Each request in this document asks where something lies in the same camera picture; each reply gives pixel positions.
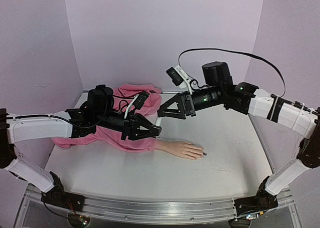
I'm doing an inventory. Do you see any black right camera cable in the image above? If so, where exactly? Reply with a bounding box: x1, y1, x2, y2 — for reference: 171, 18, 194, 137
177, 47, 286, 97

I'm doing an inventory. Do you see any pink sweatshirt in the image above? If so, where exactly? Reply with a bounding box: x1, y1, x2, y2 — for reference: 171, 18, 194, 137
52, 84, 162, 153

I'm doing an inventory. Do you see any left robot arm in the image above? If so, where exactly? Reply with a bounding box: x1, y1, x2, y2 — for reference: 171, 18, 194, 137
0, 86, 164, 195

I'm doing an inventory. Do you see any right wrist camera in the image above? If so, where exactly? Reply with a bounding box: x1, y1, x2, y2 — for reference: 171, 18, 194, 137
166, 65, 193, 95

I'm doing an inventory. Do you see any mannequin hand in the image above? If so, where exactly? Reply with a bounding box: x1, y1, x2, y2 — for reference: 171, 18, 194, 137
155, 140, 207, 160

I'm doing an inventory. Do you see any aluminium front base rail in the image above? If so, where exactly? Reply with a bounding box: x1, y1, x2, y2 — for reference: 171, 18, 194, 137
16, 184, 301, 227

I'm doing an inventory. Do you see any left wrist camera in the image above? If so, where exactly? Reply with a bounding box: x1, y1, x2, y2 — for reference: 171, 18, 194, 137
124, 91, 150, 119

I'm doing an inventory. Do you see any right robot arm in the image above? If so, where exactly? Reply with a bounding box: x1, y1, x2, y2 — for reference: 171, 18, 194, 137
157, 62, 320, 195

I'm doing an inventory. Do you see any aluminium table edge rail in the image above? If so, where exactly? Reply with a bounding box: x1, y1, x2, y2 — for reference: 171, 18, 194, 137
82, 90, 180, 94

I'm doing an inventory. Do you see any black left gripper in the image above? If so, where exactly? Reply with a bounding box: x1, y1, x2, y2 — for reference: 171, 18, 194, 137
95, 110, 160, 141

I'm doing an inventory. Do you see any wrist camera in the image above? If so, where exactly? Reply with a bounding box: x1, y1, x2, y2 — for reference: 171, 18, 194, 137
124, 91, 150, 119
166, 65, 193, 95

